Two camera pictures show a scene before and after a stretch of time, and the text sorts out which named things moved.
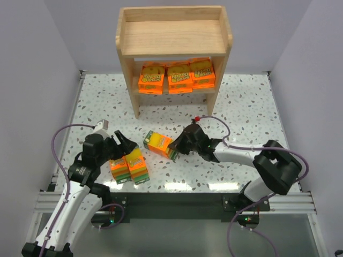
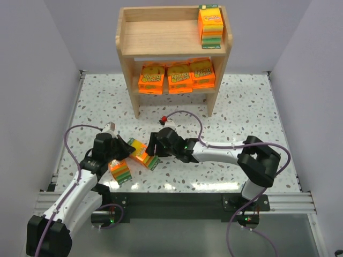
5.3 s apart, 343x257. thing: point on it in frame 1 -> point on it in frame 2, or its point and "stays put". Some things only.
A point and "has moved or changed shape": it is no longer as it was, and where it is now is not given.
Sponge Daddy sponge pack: [137, 167] -> [140, 155]
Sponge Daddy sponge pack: [120, 170] stays put
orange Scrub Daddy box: [202, 72] stays put
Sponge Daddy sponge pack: [158, 143] has moved or changed shape
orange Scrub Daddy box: [180, 79] stays put
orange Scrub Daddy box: [151, 81] stays put
